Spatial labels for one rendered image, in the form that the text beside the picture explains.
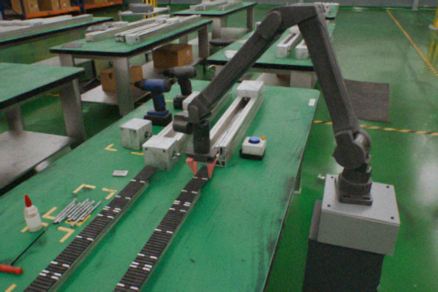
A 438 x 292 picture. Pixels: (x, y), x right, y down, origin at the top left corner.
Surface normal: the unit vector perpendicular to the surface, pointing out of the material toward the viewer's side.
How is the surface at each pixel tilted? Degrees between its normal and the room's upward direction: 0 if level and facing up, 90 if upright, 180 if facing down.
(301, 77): 90
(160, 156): 90
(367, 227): 90
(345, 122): 76
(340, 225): 90
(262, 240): 0
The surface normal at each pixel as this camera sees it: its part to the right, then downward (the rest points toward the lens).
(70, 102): -0.32, 0.42
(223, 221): -0.02, -0.90
